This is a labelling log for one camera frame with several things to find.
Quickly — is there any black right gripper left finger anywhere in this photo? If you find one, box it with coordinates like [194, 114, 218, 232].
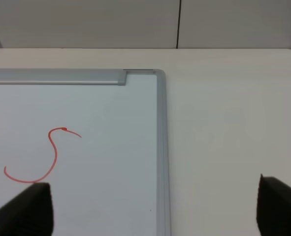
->
[0, 182, 54, 236]

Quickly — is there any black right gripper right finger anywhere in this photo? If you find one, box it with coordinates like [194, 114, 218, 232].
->
[256, 175, 291, 236]

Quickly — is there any white board with grey frame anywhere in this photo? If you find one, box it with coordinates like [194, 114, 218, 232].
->
[0, 69, 171, 236]

